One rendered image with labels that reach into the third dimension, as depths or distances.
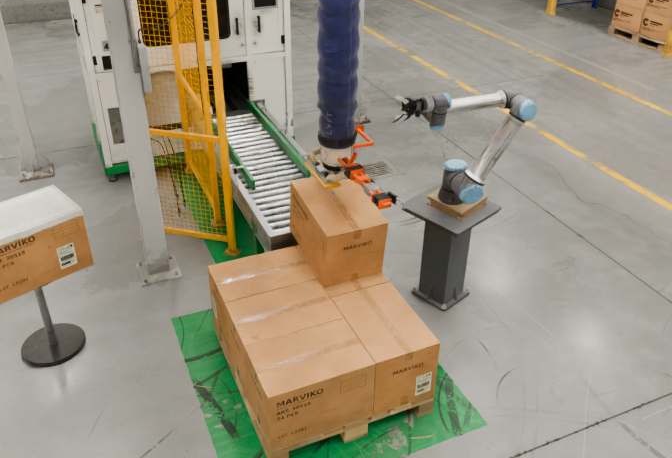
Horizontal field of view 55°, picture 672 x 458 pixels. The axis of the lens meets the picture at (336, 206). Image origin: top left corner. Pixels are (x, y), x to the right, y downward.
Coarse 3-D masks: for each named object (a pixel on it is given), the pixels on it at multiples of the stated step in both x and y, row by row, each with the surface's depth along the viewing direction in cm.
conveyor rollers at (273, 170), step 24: (216, 120) 613; (240, 120) 613; (240, 144) 566; (264, 144) 566; (264, 168) 533; (288, 168) 532; (264, 192) 493; (288, 192) 499; (264, 216) 468; (288, 216) 466
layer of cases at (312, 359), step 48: (240, 288) 392; (288, 288) 392; (336, 288) 393; (384, 288) 393; (240, 336) 355; (288, 336) 356; (336, 336) 356; (384, 336) 357; (432, 336) 357; (288, 384) 325; (336, 384) 334; (384, 384) 350; (432, 384) 368; (288, 432) 336
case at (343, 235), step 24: (312, 192) 404; (336, 192) 406; (360, 192) 407; (312, 216) 387; (336, 216) 386; (360, 216) 387; (312, 240) 396; (336, 240) 374; (360, 240) 383; (384, 240) 392; (312, 264) 406; (336, 264) 386; (360, 264) 395
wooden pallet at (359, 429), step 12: (216, 324) 425; (228, 360) 412; (240, 384) 384; (432, 396) 373; (252, 408) 363; (396, 408) 364; (408, 408) 369; (420, 408) 374; (432, 408) 379; (252, 420) 371; (360, 420) 357; (372, 420) 361; (336, 432) 353; (348, 432) 357; (360, 432) 361; (264, 444) 350; (300, 444) 345; (276, 456) 341; (288, 456) 346
